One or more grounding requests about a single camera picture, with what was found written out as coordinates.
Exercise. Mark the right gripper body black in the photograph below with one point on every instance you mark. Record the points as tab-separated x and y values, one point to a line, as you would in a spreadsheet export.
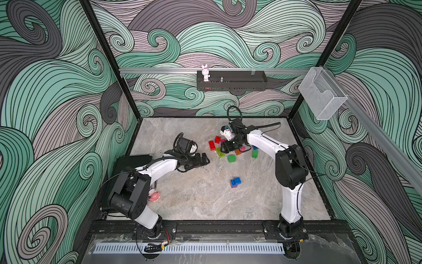
232	144

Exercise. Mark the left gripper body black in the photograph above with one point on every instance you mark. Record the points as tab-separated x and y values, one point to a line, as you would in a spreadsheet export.
193	161

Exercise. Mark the lime green long lego brick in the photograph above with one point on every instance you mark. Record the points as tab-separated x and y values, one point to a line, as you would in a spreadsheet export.
219	152

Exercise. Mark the blue lego brick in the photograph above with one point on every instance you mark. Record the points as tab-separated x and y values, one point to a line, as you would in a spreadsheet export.
234	183

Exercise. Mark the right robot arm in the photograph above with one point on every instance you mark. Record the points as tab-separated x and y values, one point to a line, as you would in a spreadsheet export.
291	170

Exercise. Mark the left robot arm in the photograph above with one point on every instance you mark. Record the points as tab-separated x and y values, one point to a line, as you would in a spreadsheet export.
130	192

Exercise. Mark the pink white small toy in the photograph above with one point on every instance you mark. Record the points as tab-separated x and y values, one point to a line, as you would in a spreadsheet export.
153	195

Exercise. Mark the white rabbit figurine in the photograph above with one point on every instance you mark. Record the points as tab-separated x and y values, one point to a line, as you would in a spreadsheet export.
205	73

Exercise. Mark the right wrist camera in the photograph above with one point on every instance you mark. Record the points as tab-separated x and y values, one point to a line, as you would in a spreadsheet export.
227	132

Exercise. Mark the black wall shelf tray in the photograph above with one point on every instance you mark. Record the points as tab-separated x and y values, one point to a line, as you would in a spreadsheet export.
232	80

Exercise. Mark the clear plastic wall box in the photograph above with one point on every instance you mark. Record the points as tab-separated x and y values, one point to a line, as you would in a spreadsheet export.
323	94

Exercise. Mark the white slotted cable duct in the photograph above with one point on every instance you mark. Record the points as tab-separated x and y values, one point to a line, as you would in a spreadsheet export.
193	248

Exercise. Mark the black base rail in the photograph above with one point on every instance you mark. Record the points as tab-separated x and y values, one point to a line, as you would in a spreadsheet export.
181	229

